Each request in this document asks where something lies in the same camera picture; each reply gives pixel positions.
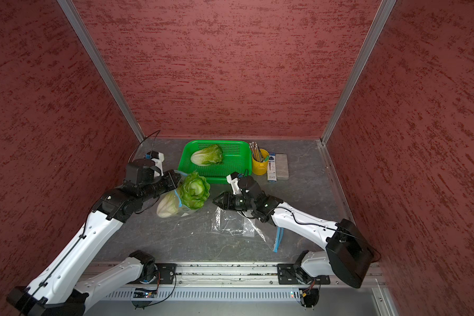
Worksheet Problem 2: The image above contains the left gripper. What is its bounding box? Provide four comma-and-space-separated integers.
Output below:
139, 169, 181, 202

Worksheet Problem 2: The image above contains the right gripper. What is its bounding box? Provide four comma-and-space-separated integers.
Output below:
212, 191, 257, 211

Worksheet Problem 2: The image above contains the clear zipper bag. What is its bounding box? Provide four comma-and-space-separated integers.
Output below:
211, 208, 284, 253
156, 171, 211, 218

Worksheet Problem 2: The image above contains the chinese cabbage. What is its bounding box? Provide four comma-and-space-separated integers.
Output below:
157, 190, 182, 218
178, 171, 211, 210
190, 144, 224, 167

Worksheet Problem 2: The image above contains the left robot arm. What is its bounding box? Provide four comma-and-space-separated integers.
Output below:
7, 151, 181, 315

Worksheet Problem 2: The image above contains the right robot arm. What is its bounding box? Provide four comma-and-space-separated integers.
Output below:
213, 175, 377, 288

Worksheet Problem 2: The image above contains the chinese cabbage back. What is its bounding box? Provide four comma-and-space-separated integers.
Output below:
190, 144, 224, 167

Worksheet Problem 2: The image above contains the green plastic basket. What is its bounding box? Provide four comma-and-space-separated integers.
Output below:
178, 140, 251, 184

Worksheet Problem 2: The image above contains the yellow pencil cup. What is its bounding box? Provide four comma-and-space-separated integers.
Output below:
251, 149, 269, 176

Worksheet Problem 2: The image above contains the white blue small box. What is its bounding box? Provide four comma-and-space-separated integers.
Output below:
267, 152, 277, 182

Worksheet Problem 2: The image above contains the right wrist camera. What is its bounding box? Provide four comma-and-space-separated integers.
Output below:
226, 172, 242, 195

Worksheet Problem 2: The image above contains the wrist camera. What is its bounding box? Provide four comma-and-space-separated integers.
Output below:
226, 172, 242, 195
145, 150, 165, 176

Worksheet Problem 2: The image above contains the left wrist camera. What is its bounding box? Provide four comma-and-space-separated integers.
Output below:
145, 150, 165, 176

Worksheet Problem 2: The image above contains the aluminium front rail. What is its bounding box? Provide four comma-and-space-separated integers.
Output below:
79, 261, 388, 288

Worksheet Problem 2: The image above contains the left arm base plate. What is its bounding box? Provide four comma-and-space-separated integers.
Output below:
129, 263, 177, 286

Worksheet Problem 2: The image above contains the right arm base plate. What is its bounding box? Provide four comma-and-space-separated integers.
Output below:
276, 263, 330, 286

